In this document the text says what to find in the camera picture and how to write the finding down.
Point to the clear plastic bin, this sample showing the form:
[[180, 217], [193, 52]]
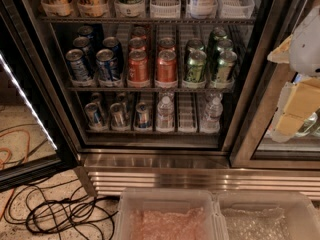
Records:
[[166, 214], [268, 216]]

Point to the right clear plastic bin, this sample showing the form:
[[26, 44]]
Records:
[[268, 216]]

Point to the front left orange can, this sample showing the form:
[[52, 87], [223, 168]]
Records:
[[138, 66]]

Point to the front right green can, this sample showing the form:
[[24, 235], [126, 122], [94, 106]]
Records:
[[225, 64]]

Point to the green can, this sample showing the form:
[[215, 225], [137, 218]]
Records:
[[195, 67], [225, 64]]

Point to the front left blue can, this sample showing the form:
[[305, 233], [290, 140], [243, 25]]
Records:
[[78, 65]]

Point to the front left green can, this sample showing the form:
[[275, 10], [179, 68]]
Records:
[[195, 67]]

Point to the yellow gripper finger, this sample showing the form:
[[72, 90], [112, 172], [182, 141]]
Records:
[[297, 102], [281, 53]]

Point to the front right orange can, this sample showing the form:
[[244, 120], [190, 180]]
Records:
[[166, 66]]

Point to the open fridge door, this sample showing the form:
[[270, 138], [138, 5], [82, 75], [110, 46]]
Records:
[[32, 98]]

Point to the closed glass fridge door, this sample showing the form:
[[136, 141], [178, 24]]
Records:
[[260, 83]]

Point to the redbull can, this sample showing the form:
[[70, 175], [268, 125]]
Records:
[[143, 116], [94, 116], [118, 115]]

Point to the blue can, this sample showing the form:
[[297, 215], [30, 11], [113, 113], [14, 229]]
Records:
[[78, 65], [107, 64]]

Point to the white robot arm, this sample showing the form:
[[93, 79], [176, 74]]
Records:
[[304, 51]]

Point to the left clear plastic bin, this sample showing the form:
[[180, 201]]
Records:
[[166, 214]]

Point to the left water bottle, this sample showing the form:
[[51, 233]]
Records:
[[165, 115]]

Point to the water bottle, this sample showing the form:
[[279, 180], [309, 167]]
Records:
[[211, 116], [165, 115]]

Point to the orange can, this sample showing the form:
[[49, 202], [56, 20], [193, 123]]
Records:
[[138, 66], [166, 66]]

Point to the steel fridge base grille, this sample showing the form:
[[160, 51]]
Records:
[[110, 174]]

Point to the right water bottle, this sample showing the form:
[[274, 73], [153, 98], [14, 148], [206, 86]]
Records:
[[211, 116]]

